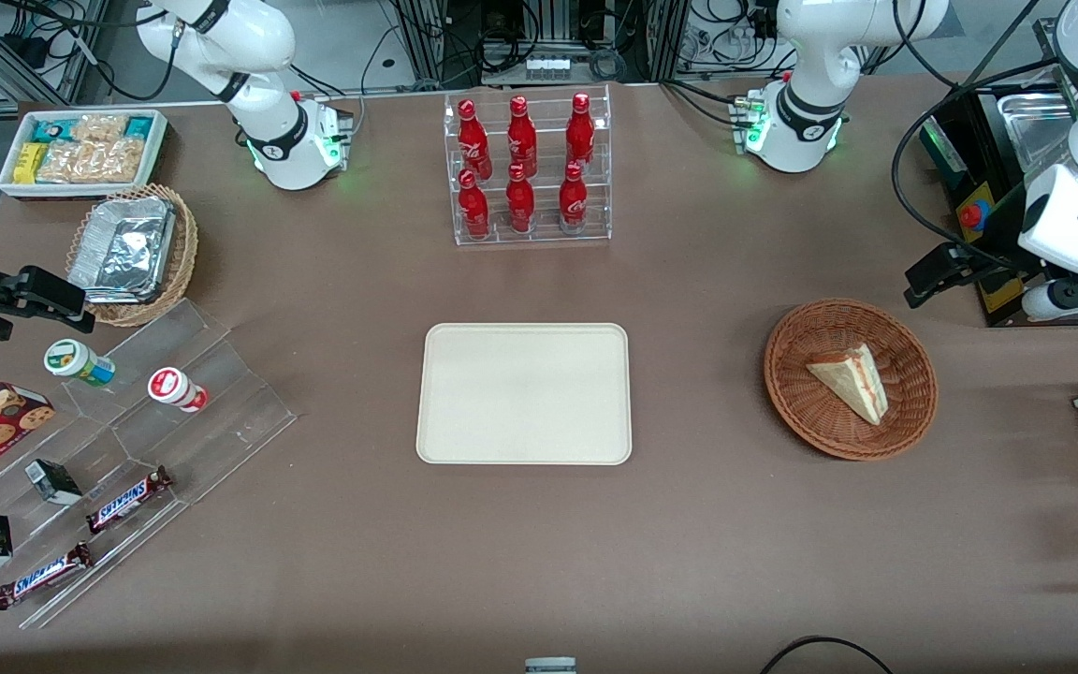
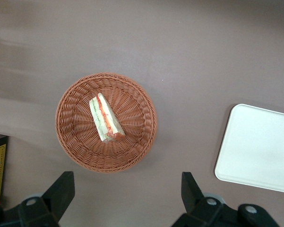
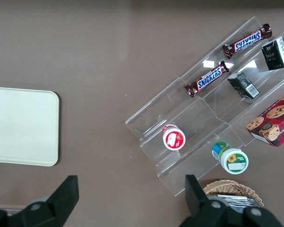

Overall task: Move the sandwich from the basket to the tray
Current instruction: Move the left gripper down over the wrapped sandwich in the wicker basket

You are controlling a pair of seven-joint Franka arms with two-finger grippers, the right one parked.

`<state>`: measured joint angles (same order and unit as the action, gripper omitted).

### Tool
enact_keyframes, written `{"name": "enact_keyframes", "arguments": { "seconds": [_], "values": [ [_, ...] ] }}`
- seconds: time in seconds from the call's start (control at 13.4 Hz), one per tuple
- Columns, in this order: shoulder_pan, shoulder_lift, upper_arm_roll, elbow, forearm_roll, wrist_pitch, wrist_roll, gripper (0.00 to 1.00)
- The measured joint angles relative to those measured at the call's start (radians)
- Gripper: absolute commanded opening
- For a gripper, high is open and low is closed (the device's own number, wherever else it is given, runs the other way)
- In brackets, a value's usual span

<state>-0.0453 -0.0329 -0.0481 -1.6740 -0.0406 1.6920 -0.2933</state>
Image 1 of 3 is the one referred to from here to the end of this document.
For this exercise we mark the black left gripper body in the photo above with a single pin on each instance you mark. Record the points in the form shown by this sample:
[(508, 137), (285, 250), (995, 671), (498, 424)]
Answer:
[(996, 270)]

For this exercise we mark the triangular sandwich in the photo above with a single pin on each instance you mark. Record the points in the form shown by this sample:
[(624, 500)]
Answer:
[(852, 382)]

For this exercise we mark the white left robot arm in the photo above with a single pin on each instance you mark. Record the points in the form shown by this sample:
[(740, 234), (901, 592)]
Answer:
[(806, 89)]

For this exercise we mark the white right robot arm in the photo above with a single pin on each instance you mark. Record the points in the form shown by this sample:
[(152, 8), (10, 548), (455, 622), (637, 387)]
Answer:
[(258, 65)]

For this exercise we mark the aluminium foil tray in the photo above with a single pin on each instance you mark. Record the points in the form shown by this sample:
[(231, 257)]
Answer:
[(123, 251)]

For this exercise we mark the white rectangular snack tray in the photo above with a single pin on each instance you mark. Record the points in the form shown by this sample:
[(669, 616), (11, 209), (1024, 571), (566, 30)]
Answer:
[(10, 183)]

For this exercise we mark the light wicker basket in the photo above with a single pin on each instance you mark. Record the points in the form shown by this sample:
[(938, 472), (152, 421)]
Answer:
[(185, 248)]

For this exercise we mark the round brown wicker basket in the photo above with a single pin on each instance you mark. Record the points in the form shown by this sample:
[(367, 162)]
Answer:
[(810, 412)]

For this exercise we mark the beige rectangular tray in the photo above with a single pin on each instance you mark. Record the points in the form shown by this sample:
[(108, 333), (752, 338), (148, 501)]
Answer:
[(520, 393)]

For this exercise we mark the black food warmer case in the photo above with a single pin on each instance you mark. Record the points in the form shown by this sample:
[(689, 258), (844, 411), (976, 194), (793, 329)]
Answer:
[(1002, 290)]

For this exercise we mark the green lid yogurt bottle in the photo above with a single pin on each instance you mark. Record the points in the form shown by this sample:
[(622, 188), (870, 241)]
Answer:
[(76, 361)]

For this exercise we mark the red emergency stop button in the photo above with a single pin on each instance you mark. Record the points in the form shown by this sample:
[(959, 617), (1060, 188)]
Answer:
[(971, 215)]

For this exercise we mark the yellow snack packet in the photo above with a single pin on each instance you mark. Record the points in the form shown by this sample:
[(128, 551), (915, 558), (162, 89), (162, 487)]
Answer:
[(29, 161)]

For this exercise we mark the red lid yogurt bottle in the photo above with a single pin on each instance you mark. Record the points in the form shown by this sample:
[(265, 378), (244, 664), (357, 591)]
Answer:
[(176, 388)]

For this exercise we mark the clear rice cracker packet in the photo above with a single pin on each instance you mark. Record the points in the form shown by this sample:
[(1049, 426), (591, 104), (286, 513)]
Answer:
[(99, 127), (90, 161)]

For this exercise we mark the steel food pan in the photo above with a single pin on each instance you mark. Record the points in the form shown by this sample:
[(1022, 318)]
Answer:
[(1035, 122)]

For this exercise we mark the teal snack packet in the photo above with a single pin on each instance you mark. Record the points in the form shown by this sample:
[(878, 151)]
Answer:
[(52, 128), (139, 126)]

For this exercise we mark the clear acrylic stepped shelf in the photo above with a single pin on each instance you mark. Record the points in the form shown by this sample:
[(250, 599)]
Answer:
[(211, 412)]

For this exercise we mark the snickers chocolate bar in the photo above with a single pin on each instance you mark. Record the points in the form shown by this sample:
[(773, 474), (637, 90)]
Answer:
[(127, 500), (41, 577)]

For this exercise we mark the red cola bottle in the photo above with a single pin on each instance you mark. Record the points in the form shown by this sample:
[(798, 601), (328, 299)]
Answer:
[(520, 204), (574, 201), (580, 136), (473, 211), (521, 140), (473, 145)]

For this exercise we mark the clear acrylic bottle rack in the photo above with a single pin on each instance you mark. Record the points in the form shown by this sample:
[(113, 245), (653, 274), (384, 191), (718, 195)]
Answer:
[(544, 239)]

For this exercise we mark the white power strip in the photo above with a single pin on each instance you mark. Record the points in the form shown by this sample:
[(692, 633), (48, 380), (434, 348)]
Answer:
[(547, 65)]

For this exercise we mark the small grey white device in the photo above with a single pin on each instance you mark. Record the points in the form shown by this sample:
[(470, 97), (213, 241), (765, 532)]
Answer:
[(550, 666)]

